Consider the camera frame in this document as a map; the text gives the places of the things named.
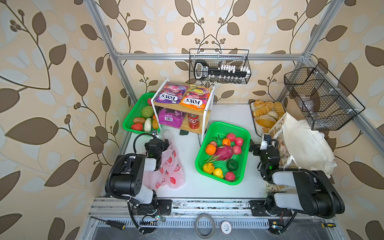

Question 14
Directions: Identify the pink plastic grocery bag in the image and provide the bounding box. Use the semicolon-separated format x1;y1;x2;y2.
143;131;186;191

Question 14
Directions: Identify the cream canvas tote bag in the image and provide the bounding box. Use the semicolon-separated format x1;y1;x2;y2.
263;113;337;179

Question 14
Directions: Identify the purple snack bag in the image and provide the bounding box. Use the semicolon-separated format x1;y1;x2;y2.
159;108;186;129

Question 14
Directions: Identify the green fruit basket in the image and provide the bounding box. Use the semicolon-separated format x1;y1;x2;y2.
195;122;251;185

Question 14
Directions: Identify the red cola can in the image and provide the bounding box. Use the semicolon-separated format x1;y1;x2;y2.
188;113;200;130

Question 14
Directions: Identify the orange Fox's candy bag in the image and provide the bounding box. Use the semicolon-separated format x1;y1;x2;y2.
180;85;212;111

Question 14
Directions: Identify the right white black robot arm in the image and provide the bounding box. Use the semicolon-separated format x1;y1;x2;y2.
250;135;346;219

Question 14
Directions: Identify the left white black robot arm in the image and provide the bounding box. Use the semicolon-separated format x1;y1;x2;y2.
105;133;170;209

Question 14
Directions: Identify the red strawberry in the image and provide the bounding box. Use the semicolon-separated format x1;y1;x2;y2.
131;123;144;132

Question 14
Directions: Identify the white bread tray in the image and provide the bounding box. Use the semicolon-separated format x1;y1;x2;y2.
250;100;286;136

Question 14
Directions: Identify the large round bread loaf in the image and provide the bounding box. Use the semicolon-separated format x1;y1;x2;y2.
256;115;277;128

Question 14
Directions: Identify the green cabbage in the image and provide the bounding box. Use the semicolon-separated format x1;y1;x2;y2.
141;106;155;119

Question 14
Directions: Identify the white wooden two-tier shelf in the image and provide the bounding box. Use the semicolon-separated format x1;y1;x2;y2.
151;78;215;141

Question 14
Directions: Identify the green avocado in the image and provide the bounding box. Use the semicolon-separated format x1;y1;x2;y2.
226;159;239;172

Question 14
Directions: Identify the left green vegetable basket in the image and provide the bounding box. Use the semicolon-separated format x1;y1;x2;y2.
122;93;155;134

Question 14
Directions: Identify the pink dragon fruit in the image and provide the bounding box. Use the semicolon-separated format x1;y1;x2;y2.
206;145;234;163

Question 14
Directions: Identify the orange tangerine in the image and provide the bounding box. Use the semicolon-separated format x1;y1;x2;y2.
205;144;217;156

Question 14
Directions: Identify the purple Fox's candy bag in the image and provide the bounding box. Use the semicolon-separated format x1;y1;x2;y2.
155;82;188;104

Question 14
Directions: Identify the yellow bell pepper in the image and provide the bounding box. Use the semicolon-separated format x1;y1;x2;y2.
203;163;215;175

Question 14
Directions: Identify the yellow black screwdriver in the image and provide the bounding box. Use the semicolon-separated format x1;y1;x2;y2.
321;223;336;229

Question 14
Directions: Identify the grey tape roll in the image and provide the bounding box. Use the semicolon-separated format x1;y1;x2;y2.
194;213;216;240

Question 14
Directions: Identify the black barcode scanner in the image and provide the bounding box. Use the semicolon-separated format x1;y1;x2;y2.
194;60;209;80

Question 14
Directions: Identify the black wire basket right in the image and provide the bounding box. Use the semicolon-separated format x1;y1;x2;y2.
284;62;366;131

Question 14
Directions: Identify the black wire basket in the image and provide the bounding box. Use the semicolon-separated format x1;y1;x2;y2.
284;62;366;131
189;48;252;85

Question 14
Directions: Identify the black handle screwdriver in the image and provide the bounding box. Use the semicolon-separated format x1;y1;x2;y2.
90;216;126;230

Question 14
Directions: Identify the black wire basket rear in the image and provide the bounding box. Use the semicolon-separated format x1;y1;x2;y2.
189;48;252;85

